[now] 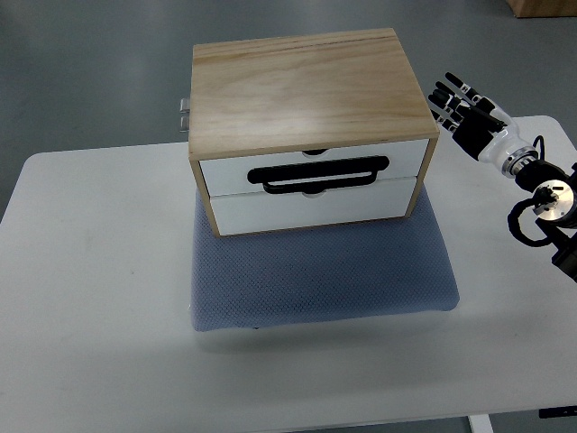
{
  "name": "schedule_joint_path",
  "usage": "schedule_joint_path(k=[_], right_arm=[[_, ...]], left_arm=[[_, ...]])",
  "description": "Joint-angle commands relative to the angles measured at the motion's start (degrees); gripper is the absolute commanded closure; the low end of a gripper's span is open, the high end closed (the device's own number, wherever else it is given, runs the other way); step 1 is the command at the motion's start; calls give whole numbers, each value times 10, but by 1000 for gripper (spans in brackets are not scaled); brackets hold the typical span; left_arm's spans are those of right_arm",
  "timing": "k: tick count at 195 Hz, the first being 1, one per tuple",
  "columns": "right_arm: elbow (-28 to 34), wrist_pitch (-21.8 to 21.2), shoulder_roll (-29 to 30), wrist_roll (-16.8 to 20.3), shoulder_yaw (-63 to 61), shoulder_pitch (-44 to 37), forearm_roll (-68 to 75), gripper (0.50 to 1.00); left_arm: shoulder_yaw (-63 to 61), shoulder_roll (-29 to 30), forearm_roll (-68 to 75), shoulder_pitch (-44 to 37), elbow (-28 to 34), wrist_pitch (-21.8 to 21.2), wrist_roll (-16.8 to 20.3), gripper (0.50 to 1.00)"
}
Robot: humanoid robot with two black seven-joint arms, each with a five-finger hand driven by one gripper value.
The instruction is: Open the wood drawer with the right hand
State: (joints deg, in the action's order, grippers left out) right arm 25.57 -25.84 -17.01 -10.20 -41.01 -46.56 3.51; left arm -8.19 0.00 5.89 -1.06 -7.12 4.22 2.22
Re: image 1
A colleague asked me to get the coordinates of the black table control panel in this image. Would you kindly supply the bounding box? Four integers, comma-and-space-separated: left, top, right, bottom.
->
538, 406, 577, 419

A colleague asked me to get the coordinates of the blue grey mesh cushion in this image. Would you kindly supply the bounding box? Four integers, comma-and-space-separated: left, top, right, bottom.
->
190, 193, 460, 332

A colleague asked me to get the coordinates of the black drawer handle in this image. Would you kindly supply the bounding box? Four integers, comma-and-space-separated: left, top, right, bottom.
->
247, 155, 390, 195

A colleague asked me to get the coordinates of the white drawer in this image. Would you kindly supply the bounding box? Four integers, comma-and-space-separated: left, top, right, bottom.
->
200, 139, 429, 197
211, 178, 417, 235

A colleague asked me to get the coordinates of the metal clamp bracket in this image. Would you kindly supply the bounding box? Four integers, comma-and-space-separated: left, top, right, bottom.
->
179, 97, 190, 133

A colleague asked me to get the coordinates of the white table leg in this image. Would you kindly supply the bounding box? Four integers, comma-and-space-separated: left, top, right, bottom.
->
468, 414, 494, 433

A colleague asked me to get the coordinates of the cardboard box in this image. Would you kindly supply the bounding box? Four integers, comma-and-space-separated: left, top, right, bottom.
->
507, 0, 577, 18

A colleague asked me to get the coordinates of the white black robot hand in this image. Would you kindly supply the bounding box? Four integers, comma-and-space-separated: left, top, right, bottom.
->
428, 72, 538, 179

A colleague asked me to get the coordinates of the wooden drawer cabinet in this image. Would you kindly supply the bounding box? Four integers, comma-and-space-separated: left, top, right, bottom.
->
188, 29, 439, 236

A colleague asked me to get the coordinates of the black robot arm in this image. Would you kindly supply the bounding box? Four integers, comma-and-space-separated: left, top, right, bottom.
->
506, 135, 576, 280

